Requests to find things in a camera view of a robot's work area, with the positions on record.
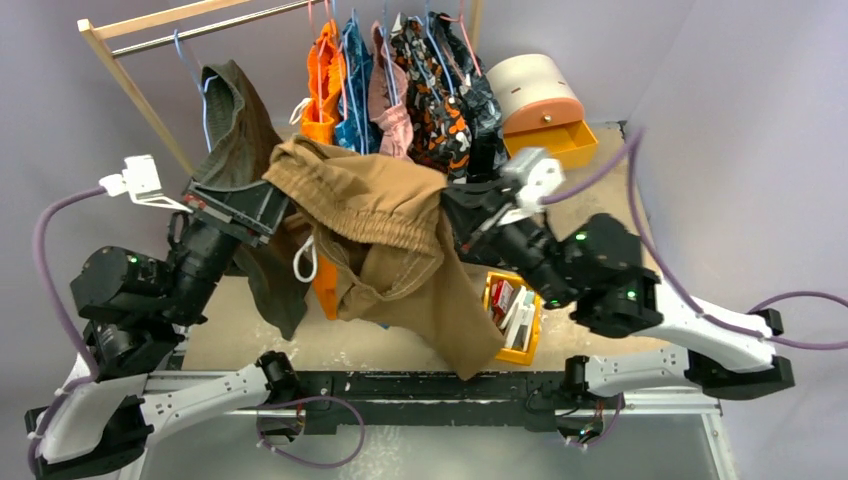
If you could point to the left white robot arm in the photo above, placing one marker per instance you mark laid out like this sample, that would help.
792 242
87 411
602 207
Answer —
135 307

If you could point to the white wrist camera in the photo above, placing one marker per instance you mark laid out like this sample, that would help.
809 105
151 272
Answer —
531 174
140 181

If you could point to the orange black patterned shorts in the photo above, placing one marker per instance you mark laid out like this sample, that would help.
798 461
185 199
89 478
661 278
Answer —
441 136

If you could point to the dark grey patterned shorts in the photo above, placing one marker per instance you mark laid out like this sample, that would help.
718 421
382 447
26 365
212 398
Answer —
478 105

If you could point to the wooden clothes rack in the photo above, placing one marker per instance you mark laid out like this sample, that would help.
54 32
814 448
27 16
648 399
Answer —
97 38

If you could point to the tan brown shorts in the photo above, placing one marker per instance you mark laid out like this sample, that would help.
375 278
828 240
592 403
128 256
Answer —
378 220

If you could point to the light blue hanger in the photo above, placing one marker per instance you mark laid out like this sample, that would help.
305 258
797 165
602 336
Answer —
200 85

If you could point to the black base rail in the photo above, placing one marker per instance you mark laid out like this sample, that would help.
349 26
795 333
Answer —
535 401

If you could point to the pink shorts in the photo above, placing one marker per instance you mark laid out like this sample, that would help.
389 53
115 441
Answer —
387 94

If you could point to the olive green shorts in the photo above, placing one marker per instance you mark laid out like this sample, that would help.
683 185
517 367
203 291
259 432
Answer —
242 139

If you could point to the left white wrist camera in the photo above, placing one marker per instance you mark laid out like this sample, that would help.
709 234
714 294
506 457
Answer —
140 181

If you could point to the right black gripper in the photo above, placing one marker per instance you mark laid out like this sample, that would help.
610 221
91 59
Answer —
478 216

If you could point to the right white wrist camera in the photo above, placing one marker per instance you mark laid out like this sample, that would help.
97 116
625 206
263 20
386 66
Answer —
531 174

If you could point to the yellow bin with items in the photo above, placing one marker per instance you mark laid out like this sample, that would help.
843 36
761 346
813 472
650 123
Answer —
516 310

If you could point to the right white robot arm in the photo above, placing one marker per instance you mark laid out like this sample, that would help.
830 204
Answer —
598 273

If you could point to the cream orange drawer box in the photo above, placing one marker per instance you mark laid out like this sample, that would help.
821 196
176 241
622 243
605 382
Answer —
540 109

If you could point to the blue patterned shorts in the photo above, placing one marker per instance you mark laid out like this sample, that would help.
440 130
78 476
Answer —
356 131

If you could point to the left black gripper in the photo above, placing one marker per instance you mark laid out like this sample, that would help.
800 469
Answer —
251 212

